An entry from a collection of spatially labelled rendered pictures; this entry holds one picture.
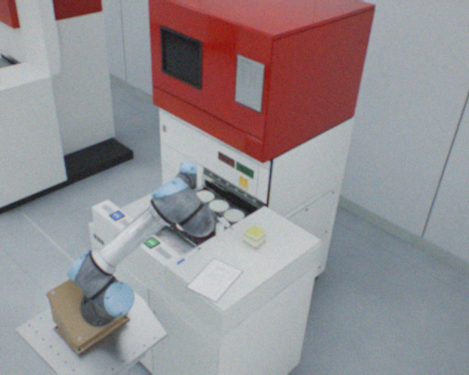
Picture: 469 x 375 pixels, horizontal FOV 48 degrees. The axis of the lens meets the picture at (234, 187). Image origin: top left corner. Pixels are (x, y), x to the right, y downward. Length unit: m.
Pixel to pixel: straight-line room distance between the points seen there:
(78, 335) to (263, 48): 1.33
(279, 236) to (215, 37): 0.93
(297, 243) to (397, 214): 1.79
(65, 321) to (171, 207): 0.62
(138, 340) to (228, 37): 1.30
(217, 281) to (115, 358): 0.48
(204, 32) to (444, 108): 1.76
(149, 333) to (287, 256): 0.66
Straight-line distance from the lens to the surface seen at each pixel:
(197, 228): 1.81
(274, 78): 2.21
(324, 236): 3.29
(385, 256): 3.93
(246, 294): 2.11
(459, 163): 3.65
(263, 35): 2.16
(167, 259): 2.25
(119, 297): 1.93
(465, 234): 3.86
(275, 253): 2.29
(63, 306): 2.10
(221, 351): 2.22
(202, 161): 2.79
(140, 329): 2.18
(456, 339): 3.54
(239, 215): 2.59
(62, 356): 2.15
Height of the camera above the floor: 2.48
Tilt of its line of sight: 35 degrees down
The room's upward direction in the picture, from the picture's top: 3 degrees clockwise
